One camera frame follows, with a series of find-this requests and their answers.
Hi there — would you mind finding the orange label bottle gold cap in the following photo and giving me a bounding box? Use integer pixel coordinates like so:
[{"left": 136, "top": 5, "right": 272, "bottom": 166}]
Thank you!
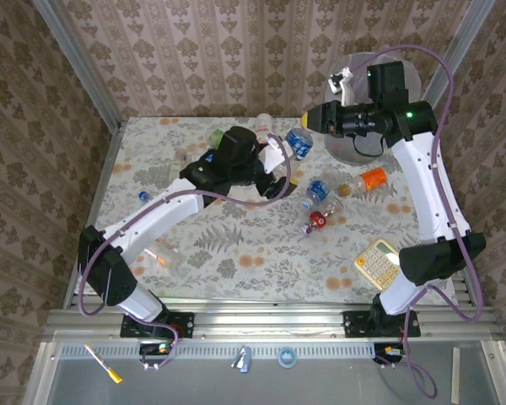
[{"left": 338, "top": 166, "right": 390, "bottom": 198}]

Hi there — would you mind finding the translucent plastic waste bin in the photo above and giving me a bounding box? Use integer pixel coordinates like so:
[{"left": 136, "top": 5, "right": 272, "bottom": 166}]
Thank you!
[{"left": 323, "top": 51, "right": 423, "bottom": 165}]

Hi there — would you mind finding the pink plastic bin liner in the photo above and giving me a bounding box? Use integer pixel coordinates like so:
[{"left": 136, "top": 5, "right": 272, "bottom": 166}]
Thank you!
[{"left": 325, "top": 51, "right": 423, "bottom": 135}]

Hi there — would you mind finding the short blue label bottle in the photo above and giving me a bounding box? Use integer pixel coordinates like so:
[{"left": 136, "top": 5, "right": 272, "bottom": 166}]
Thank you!
[{"left": 301, "top": 180, "right": 331, "bottom": 211}]

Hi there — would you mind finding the white sleeve bottle red cap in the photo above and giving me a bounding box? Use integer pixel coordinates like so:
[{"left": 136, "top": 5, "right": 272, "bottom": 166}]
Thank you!
[{"left": 255, "top": 112, "right": 275, "bottom": 140}]

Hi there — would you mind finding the floral patterned tablecloth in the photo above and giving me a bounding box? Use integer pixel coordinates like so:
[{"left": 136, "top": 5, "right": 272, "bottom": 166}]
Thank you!
[{"left": 73, "top": 116, "right": 463, "bottom": 305}]

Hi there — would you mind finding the yellow desk calculator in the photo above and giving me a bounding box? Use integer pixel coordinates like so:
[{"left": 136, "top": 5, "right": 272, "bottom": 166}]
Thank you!
[{"left": 353, "top": 239, "right": 404, "bottom": 291}]

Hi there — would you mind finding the clear bottle small orange mark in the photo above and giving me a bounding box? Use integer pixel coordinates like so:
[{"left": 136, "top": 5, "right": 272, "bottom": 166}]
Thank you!
[{"left": 145, "top": 240, "right": 186, "bottom": 275}]

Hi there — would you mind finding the blue metal clip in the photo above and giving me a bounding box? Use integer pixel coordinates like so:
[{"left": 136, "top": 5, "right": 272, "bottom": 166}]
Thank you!
[{"left": 230, "top": 344, "right": 253, "bottom": 375}]

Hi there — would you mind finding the black connector board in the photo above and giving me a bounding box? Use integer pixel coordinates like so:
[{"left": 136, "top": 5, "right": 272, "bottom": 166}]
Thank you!
[
  {"left": 373, "top": 342, "right": 406, "bottom": 365},
  {"left": 138, "top": 342, "right": 176, "bottom": 358}
]

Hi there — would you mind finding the grey metal base panel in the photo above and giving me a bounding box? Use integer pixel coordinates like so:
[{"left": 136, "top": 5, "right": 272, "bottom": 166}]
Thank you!
[{"left": 24, "top": 339, "right": 505, "bottom": 405}]

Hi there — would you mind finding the wooden stick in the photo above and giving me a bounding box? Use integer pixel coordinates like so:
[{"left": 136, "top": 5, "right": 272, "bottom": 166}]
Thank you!
[{"left": 449, "top": 346, "right": 460, "bottom": 404}]

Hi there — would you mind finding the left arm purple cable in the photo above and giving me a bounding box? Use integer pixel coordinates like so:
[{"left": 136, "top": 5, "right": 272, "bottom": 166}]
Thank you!
[{"left": 78, "top": 132, "right": 294, "bottom": 372}]

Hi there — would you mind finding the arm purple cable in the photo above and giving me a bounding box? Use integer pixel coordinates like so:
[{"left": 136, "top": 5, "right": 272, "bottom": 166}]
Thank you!
[
  {"left": 78, "top": 132, "right": 294, "bottom": 372},
  {"left": 347, "top": 44, "right": 486, "bottom": 400}
]

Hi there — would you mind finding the thin black cable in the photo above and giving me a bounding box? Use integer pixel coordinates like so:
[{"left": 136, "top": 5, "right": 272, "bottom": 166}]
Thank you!
[{"left": 352, "top": 132, "right": 387, "bottom": 158}]

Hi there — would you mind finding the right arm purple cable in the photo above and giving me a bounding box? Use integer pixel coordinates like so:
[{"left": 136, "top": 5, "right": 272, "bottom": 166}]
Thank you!
[{"left": 347, "top": 44, "right": 486, "bottom": 400}]

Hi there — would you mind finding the aluminium frame post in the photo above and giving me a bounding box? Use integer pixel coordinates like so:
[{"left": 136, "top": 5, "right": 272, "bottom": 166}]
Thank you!
[
  {"left": 32, "top": 0, "right": 123, "bottom": 132},
  {"left": 421, "top": 0, "right": 497, "bottom": 111}
]

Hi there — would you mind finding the aluminium extrusion rail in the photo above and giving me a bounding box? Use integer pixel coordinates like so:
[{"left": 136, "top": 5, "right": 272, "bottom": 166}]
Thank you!
[{"left": 46, "top": 300, "right": 501, "bottom": 338}]

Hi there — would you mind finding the grey slotted cable duct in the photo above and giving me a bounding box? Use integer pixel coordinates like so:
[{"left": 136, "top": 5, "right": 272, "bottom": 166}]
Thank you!
[{"left": 58, "top": 340, "right": 376, "bottom": 360}]

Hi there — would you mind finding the yellow-handled screwdriver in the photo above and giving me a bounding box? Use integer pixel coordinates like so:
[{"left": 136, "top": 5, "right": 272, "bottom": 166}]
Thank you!
[{"left": 83, "top": 343, "right": 123, "bottom": 384}]

